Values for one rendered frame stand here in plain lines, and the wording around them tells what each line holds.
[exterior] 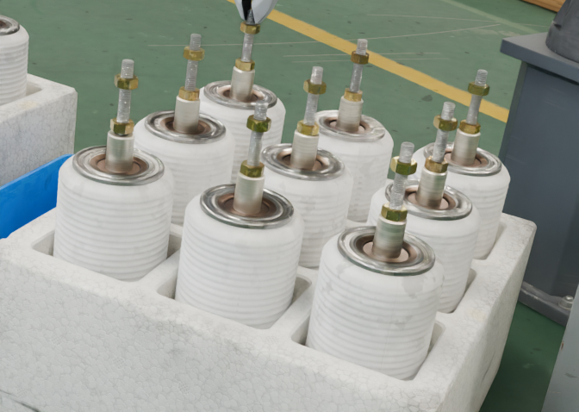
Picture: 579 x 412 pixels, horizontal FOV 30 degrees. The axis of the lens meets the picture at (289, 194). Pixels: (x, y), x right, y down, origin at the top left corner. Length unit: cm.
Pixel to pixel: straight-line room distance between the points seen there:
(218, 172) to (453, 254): 23
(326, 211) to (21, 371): 29
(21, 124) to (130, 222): 36
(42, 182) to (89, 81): 65
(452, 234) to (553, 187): 42
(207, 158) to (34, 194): 30
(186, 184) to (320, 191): 13
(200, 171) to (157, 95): 86
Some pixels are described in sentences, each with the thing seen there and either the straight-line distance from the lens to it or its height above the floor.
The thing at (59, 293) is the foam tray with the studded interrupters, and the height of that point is 17.
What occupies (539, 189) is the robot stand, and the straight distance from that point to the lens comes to 132.
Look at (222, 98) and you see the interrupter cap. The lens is 108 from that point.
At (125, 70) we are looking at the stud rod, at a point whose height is 34.
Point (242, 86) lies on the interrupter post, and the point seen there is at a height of 27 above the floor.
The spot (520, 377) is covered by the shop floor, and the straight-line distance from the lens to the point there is 121.
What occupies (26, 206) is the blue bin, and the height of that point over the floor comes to 9.
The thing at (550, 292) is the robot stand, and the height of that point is 3.
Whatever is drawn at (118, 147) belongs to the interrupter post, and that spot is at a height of 27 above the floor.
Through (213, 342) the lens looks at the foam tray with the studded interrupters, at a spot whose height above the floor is 17.
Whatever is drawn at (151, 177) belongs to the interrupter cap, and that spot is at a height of 25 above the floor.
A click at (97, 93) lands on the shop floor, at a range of 181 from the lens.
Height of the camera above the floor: 61
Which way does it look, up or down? 24 degrees down
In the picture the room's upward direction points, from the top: 9 degrees clockwise
